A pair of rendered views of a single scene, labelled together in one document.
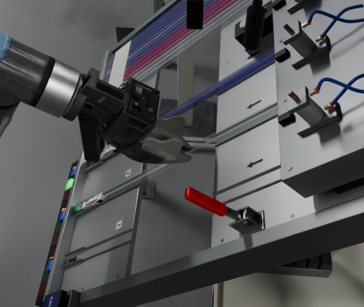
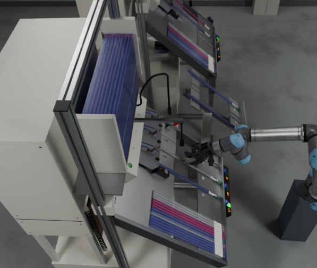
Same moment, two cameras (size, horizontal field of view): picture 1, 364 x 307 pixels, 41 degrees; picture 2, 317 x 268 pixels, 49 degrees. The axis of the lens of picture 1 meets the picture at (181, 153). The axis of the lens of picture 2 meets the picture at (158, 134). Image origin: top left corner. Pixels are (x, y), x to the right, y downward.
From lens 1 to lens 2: 188 cm
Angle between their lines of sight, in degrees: 77
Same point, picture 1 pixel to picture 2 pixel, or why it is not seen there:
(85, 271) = not seen: hidden behind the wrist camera
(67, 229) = (221, 176)
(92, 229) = (212, 170)
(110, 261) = not seen: hidden behind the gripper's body
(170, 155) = (187, 155)
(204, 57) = not seen: outside the picture
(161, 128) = (190, 160)
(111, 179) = (209, 182)
